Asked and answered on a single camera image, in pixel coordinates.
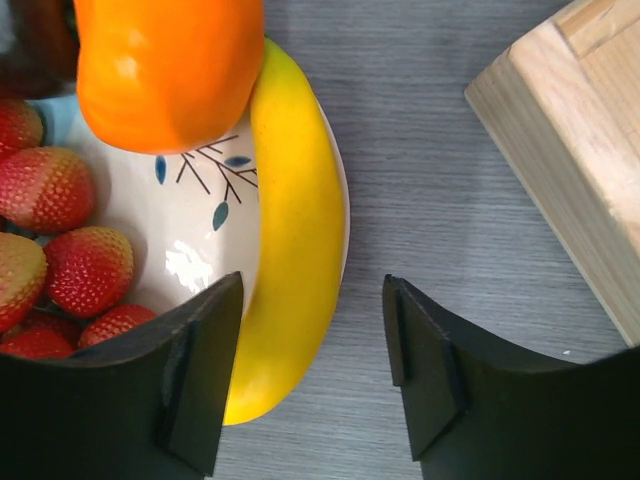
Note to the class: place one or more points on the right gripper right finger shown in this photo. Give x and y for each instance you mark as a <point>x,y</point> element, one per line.
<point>480,407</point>

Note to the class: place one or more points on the yellow banana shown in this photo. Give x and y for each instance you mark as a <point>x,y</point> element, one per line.
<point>302,239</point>

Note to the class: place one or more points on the wooden clothes rack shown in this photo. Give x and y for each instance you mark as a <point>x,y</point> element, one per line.
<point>562,106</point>

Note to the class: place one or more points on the dark brown plum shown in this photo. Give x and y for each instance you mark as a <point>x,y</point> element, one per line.
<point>39,49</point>

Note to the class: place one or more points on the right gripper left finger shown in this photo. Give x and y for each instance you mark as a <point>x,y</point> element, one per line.
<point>147,404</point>

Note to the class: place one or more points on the round wooden fruit plate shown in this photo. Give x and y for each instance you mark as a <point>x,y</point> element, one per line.
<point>191,218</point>

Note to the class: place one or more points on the red strawberries cluster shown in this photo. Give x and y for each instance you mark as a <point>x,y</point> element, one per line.
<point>63,282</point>

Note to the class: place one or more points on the orange fruit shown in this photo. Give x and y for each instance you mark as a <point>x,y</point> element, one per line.
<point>166,76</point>

